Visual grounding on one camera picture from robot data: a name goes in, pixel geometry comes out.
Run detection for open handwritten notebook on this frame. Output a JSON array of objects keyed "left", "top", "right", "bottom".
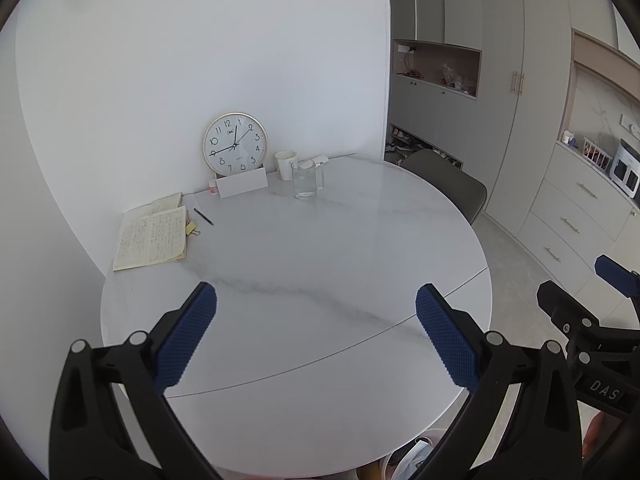
[{"left": 113, "top": 192, "right": 190, "bottom": 272}]

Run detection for small dish rack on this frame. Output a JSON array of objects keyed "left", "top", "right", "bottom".
[{"left": 580, "top": 137, "right": 613, "bottom": 168}]

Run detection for grey upholstered chair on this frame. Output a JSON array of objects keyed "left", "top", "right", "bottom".
[{"left": 400, "top": 149, "right": 488, "bottom": 226}]

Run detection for tangled cables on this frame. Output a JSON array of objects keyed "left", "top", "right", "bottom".
[{"left": 397, "top": 55, "right": 426, "bottom": 80}]

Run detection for row of shoes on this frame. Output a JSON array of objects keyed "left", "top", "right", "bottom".
[{"left": 389, "top": 127, "right": 463, "bottom": 167}]

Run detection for white countertop appliance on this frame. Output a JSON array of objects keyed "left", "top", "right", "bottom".
[{"left": 609, "top": 139, "right": 640, "bottom": 196}]

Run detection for grey drawer cabinet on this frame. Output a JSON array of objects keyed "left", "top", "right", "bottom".
[{"left": 515, "top": 140, "right": 640, "bottom": 301}]

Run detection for white paper cup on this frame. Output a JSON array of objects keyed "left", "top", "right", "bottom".
[{"left": 274, "top": 150, "right": 299, "bottom": 182}]

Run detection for clear plastic bag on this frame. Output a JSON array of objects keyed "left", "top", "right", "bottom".
[{"left": 440, "top": 62, "right": 476, "bottom": 93}]

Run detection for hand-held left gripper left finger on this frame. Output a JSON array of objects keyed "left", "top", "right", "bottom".
[{"left": 48, "top": 281, "right": 223, "bottom": 480}]

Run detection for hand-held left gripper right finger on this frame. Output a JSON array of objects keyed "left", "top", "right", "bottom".
[{"left": 415, "top": 282, "right": 583, "bottom": 480}]

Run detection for round white wall clock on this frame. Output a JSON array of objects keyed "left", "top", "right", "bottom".
[{"left": 202, "top": 111, "right": 269, "bottom": 177}]

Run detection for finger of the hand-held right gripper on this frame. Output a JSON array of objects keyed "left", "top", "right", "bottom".
[
  {"left": 536, "top": 280, "right": 640, "bottom": 361},
  {"left": 594, "top": 255, "right": 640, "bottom": 321}
]

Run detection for clear glass pitcher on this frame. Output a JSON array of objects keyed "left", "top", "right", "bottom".
[{"left": 291, "top": 158, "right": 326, "bottom": 201}]

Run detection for white rectangular box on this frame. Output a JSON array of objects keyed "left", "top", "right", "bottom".
[{"left": 216, "top": 165, "right": 268, "bottom": 199}]

